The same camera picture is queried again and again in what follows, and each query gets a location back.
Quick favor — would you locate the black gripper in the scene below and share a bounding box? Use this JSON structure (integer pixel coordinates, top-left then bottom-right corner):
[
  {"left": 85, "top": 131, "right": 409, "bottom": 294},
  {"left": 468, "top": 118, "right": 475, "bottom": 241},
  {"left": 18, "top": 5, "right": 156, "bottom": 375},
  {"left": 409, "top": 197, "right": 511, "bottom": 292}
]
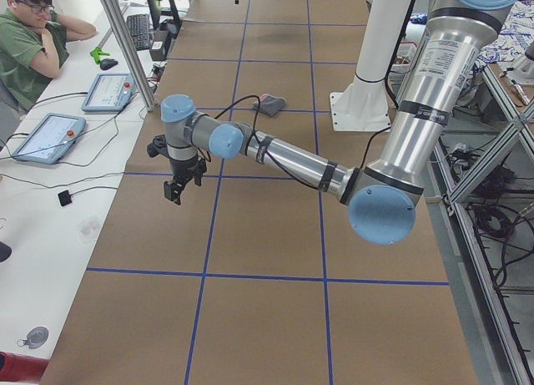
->
[{"left": 164, "top": 155, "right": 207, "bottom": 205}]

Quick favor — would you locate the pink and grey towel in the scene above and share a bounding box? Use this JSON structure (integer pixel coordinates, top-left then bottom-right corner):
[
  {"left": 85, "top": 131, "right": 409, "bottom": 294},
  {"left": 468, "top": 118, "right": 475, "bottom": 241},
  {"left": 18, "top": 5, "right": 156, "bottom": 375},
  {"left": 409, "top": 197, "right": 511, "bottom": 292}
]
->
[{"left": 252, "top": 93, "right": 286, "bottom": 118}]

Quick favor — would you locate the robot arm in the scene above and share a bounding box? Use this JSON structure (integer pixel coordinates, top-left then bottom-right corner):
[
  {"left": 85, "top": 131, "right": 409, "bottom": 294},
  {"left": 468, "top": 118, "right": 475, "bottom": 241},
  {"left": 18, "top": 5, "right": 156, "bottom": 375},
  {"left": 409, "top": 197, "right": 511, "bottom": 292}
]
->
[{"left": 161, "top": 0, "right": 518, "bottom": 245}]

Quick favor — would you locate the black power box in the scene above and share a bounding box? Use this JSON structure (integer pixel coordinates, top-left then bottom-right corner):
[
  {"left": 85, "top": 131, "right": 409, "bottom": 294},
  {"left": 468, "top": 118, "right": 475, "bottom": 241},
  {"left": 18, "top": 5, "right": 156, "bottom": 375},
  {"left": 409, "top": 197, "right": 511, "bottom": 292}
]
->
[{"left": 149, "top": 30, "right": 171, "bottom": 62}]

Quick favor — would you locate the black keyboard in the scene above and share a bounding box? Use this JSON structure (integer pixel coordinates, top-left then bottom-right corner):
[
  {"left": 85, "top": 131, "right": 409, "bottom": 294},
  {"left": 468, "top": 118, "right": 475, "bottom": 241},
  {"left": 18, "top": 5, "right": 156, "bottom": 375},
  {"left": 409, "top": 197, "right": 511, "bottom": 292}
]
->
[{"left": 126, "top": 13, "right": 151, "bottom": 50}]

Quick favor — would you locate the far blue teach pendant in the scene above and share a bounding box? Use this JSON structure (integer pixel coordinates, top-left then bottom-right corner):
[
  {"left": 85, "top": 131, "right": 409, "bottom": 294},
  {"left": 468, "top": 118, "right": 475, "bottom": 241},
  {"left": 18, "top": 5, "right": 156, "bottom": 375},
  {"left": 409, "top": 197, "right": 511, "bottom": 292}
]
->
[{"left": 81, "top": 73, "right": 136, "bottom": 114}]

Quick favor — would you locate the blue teach pendant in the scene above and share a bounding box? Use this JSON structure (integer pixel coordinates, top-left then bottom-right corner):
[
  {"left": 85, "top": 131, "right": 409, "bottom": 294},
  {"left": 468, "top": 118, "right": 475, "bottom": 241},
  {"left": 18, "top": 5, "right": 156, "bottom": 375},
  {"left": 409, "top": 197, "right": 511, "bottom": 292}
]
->
[
  {"left": 12, "top": 113, "right": 87, "bottom": 165},
  {"left": 81, "top": 73, "right": 136, "bottom": 114}
]

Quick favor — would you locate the brown paper table cover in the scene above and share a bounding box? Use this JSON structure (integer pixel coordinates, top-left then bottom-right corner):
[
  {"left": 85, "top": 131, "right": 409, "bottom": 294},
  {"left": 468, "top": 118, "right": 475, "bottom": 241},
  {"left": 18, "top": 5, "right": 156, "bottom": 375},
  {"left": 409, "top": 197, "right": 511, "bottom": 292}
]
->
[{"left": 43, "top": 0, "right": 477, "bottom": 384}]

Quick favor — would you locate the small black square device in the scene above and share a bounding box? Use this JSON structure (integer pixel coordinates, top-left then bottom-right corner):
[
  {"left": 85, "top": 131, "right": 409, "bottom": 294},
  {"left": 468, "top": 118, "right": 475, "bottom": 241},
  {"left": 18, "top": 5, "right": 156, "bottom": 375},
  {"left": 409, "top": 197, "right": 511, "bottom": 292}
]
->
[{"left": 58, "top": 190, "right": 73, "bottom": 207}]

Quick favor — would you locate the near blue teach pendant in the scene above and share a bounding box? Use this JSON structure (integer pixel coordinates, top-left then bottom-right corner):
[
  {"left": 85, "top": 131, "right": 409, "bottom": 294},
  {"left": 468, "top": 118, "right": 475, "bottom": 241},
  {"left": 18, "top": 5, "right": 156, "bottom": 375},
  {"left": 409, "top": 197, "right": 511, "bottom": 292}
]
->
[{"left": 12, "top": 113, "right": 87, "bottom": 165}]

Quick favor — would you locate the black computer mouse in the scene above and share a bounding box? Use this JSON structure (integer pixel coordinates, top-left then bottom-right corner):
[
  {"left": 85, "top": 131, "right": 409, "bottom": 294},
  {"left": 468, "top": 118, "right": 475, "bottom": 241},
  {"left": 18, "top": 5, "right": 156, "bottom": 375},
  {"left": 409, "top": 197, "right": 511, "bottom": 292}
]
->
[{"left": 99, "top": 58, "right": 118, "bottom": 70}]

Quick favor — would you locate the green clamp tool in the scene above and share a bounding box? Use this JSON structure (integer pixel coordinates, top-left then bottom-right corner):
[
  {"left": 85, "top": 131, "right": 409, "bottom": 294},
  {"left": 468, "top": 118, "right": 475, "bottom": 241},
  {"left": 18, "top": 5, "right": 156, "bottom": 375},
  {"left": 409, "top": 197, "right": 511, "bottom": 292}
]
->
[{"left": 89, "top": 47, "right": 110, "bottom": 64}]

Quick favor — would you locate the person in green shirt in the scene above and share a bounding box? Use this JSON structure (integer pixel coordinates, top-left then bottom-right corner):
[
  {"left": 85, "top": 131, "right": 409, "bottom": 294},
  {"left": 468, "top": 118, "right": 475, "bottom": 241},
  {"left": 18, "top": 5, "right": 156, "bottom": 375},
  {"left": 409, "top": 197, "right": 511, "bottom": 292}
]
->
[{"left": 0, "top": 0, "right": 98, "bottom": 139}]

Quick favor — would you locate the round grey metal disc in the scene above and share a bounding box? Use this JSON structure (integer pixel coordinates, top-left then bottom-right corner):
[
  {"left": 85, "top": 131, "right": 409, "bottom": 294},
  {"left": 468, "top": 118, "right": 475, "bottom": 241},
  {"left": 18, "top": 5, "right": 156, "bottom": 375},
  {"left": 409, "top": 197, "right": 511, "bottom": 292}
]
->
[{"left": 17, "top": 326, "right": 49, "bottom": 350}]

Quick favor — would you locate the blue white patterned cloth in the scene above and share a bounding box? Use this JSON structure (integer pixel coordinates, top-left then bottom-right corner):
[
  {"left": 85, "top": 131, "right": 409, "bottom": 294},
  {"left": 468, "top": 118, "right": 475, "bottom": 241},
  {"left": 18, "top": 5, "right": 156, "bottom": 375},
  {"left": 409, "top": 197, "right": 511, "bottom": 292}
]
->
[{"left": 477, "top": 1, "right": 533, "bottom": 86}]

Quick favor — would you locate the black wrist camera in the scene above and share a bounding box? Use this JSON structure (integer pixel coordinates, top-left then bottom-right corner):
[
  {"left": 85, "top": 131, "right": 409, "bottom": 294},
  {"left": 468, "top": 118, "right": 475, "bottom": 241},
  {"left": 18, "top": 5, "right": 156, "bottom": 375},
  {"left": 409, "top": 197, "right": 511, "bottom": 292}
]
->
[{"left": 146, "top": 134, "right": 169, "bottom": 159}]

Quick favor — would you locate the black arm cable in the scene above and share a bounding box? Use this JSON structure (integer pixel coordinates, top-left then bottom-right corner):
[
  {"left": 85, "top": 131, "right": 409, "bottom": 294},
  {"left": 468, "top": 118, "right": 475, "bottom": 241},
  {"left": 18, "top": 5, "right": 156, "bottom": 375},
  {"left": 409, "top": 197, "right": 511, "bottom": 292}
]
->
[{"left": 195, "top": 94, "right": 393, "bottom": 185}]

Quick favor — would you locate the aluminium frame post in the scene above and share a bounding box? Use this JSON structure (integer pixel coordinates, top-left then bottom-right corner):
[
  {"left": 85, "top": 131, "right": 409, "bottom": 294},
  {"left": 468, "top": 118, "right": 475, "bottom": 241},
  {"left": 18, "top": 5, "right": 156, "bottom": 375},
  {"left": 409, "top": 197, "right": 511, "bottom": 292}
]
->
[{"left": 100, "top": 0, "right": 155, "bottom": 112}]

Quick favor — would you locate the aluminium frame rack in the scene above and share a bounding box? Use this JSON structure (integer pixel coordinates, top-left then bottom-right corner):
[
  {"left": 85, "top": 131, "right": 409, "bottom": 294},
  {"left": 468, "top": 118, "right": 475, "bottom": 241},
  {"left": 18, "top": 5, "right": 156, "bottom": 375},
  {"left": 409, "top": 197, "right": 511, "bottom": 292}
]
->
[{"left": 431, "top": 60, "right": 533, "bottom": 384}]

